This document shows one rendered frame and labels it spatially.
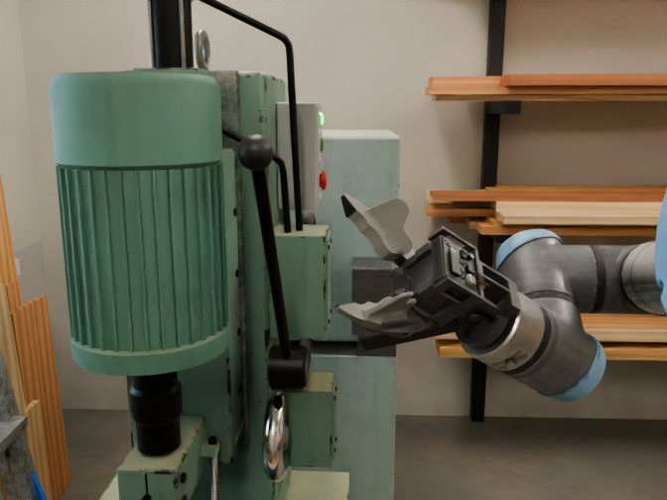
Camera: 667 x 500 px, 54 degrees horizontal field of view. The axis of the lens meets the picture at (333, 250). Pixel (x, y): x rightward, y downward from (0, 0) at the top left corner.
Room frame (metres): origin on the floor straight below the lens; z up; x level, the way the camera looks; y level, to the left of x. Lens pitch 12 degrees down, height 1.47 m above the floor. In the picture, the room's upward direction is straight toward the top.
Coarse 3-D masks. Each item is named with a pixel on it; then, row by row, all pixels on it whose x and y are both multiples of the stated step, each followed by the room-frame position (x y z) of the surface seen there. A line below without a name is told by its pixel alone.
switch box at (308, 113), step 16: (288, 112) 0.98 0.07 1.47; (304, 112) 0.98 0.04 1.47; (288, 128) 0.98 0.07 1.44; (304, 128) 0.98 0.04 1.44; (288, 144) 0.98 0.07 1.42; (304, 144) 0.98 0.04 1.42; (288, 160) 0.98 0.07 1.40; (304, 160) 0.98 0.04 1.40; (288, 176) 0.98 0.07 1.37; (304, 176) 0.98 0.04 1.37; (304, 192) 0.98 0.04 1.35; (304, 208) 0.98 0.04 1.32
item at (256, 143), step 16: (240, 144) 0.62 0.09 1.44; (256, 144) 0.62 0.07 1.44; (240, 160) 0.62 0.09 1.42; (256, 160) 0.61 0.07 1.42; (256, 176) 0.64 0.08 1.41; (256, 192) 0.65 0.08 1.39; (272, 224) 0.68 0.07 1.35; (272, 240) 0.69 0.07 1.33; (272, 256) 0.71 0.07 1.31; (272, 272) 0.72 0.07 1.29; (272, 288) 0.74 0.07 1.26; (288, 336) 0.80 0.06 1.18; (272, 352) 0.84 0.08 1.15; (288, 352) 0.82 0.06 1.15; (304, 352) 0.84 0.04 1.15; (272, 368) 0.82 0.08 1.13; (288, 368) 0.82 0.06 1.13; (304, 368) 0.82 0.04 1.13; (272, 384) 0.83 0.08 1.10; (288, 384) 0.82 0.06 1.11; (304, 384) 0.83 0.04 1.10
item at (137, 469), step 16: (192, 416) 0.80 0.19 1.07; (192, 432) 0.76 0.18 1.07; (192, 448) 0.73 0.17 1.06; (128, 464) 0.68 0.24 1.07; (144, 464) 0.68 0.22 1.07; (160, 464) 0.68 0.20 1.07; (176, 464) 0.68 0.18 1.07; (192, 464) 0.73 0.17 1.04; (128, 480) 0.67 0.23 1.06; (144, 480) 0.67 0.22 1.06; (160, 480) 0.67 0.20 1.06; (176, 480) 0.67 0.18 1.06; (192, 480) 0.73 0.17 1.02; (128, 496) 0.67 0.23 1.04; (160, 496) 0.67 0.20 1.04; (176, 496) 0.67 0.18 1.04
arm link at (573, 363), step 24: (552, 312) 0.72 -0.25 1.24; (576, 312) 0.75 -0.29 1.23; (552, 336) 0.68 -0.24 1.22; (576, 336) 0.71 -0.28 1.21; (528, 360) 0.67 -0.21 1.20; (552, 360) 0.68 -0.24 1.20; (576, 360) 0.69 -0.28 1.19; (600, 360) 0.72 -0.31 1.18; (528, 384) 0.71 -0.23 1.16; (552, 384) 0.69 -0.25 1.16; (576, 384) 0.70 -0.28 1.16
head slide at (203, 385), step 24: (216, 360) 0.80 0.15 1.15; (240, 360) 0.87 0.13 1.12; (192, 384) 0.80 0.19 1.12; (216, 384) 0.80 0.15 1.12; (240, 384) 0.86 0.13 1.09; (192, 408) 0.80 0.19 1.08; (216, 408) 0.80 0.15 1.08; (240, 408) 0.86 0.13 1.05; (216, 432) 0.80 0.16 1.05; (240, 432) 0.85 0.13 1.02
